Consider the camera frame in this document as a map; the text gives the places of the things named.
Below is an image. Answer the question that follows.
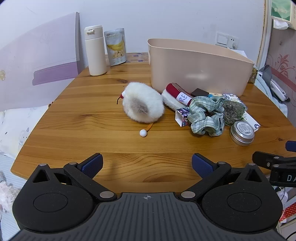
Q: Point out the small printed paper box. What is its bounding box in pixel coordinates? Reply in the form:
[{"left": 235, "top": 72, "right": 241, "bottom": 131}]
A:
[{"left": 175, "top": 108, "right": 191, "bottom": 127}]

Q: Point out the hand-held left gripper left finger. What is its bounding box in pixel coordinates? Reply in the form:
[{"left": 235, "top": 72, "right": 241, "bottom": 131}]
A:
[{"left": 27, "top": 152, "right": 117, "bottom": 202}]

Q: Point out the cream pink floral headboard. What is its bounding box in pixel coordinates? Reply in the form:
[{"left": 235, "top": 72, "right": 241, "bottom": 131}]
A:
[{"left": 254, "top": 0, "right": 296, "bottom": 118}]

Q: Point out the clear bag of dried seeds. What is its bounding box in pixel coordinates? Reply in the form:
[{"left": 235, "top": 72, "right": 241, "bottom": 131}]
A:
[{"left": 222, "top": 94, "right": 247, "bottom": 127}]

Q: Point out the cream thermos bottle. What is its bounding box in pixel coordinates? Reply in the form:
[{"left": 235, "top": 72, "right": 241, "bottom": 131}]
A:
[{"left": 84, "top": 25, "right": 107, "bottom": 76}]

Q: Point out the red white rolled cloth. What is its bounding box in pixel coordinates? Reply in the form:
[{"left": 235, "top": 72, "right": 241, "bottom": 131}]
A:
[{"left": 161, "top": 83, "right": 196, "bottom": 111}]

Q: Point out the green tissue box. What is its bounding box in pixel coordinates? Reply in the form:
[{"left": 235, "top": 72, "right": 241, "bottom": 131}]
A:
[{"left": 269, "top": 0, "right": 291, "bottom": 29}]

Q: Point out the round metal tin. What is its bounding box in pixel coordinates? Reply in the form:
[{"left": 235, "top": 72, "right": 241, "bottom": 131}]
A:
[{"left": 230, "top": 121, "right": 255, "bottom": 146}]

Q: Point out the white printed pillow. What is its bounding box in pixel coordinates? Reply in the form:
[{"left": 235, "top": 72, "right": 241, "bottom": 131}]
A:
[{"left": 0, "top": 105, "right": 50, "bottom": 160}]

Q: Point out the dark brown small box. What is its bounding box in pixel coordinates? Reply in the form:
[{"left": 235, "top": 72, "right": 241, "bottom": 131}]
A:
[{"left": 191, "top": 88, "right": 210, "bottom": 97}]

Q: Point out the white fluffy plush item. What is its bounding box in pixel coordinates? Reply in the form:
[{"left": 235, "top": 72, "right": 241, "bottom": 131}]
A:
[{"left": 116, "top": 82, "right": 165, "bottom": 138}]

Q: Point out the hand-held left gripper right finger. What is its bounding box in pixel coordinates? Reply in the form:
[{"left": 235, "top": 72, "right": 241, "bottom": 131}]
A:
[{"left": 181, "top": 153, "right": 270, "bottom": 202}]

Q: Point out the white box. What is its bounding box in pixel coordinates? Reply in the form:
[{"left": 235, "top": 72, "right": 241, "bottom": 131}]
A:
[{"left": 243, "top": 113, "right": 260, "bottom": 133}]

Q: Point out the banana chips bag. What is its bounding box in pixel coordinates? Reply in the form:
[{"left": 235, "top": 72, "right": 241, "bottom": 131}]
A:
[{"left": 104, "top": 28, "right": 127, "bottom": 67}]

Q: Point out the white handheld device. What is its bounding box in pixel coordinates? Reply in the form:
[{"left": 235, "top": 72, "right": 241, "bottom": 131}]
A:
[{"left": 269, "top": 77, "right": 290, "bottom": 102}]

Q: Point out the grey fuzzy blanket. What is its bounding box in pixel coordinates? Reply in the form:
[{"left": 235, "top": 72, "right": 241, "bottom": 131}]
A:
[{"left": 0, "top": 154, "right": 28, "bottom": 232}]

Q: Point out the light blue bedding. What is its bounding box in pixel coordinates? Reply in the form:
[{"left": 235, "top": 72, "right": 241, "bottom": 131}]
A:
[{"left": 254, "top": 70, "right": 289, "bottom": 116}]

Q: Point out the white wall switch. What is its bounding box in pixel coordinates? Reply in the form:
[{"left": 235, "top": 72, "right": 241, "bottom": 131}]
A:
[{"left": 216, "top": 32, "right": 229, "bottom": 47}]

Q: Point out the beige plastic bin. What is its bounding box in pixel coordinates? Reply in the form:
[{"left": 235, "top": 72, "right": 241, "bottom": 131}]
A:
[{"left": 147, "top": 38, "right": 255, "bottom": 97}]

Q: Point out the green plaid scrunchie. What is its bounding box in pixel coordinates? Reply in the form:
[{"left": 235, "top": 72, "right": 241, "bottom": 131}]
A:
[{"left": 187, "top": 95, "right": 225, "bottom": 136}]

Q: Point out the gold foil bag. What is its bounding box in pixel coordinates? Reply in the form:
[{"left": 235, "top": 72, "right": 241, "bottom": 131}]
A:
[{"left": 249, "top": 67, "right": 258, "bottom": 84}]

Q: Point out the grey cloth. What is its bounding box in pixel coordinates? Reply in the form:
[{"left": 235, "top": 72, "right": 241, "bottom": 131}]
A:
[{"left": 258, "top": 65, "right": 281, "bottom": 93}]

